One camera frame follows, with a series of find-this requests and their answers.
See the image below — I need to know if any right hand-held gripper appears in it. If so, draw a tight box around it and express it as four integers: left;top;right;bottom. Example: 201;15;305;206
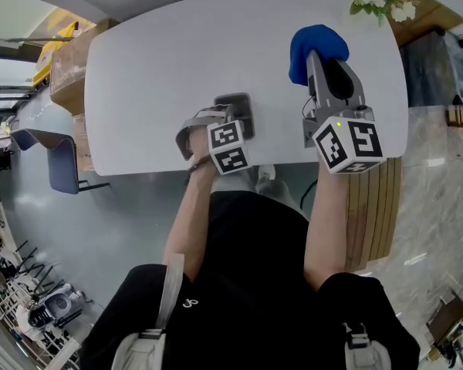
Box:
300;49;388;176

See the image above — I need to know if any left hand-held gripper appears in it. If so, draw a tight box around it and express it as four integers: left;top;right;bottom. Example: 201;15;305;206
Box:
174;103;252;177

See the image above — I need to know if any blue cloth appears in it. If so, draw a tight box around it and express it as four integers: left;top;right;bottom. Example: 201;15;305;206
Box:
288;24;350;86

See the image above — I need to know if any person's right forearm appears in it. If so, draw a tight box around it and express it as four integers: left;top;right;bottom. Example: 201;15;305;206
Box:
302;163;350;294

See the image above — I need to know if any person's left forearm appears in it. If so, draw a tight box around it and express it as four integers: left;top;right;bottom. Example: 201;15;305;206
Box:
162;163;221;283

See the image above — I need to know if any taped cardboard box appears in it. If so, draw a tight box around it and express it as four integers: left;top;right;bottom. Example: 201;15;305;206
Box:
72;113;94;173

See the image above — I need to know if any person's left hand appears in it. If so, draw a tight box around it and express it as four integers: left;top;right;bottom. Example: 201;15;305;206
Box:
188;130;212;164

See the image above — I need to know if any white shoe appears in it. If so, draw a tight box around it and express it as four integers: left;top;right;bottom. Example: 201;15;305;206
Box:
257;163;277;183

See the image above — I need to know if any slatted wooden bench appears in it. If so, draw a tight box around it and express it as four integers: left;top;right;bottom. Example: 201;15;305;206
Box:
345;156;403;272

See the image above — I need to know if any person's black shirt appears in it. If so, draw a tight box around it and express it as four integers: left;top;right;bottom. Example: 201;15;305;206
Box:
79;190;421;370

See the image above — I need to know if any dark blue chair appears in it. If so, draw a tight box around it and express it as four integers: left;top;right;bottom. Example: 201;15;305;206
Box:
10;128;111;195

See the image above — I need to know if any yellow bag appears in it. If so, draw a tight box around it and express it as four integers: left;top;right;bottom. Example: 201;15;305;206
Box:
31;21;80;86

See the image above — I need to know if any grey metal pole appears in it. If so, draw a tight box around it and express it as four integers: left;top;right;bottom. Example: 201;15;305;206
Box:
3;35;76;43

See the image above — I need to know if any black metal rack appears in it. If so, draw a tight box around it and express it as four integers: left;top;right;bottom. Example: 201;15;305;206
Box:
13;239;65;298

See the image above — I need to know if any white grey floor machine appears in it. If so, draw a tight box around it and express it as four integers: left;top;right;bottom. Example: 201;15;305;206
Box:
26;283;86;328

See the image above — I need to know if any glass sliding door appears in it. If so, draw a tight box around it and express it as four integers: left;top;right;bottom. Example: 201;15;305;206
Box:
0;36;35;111

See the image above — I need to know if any brown cord bracelet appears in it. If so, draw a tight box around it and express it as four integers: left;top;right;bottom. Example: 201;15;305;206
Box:
187;154;211;175

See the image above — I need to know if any black cable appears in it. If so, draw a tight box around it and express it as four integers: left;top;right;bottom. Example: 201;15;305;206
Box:
300;179;319;211

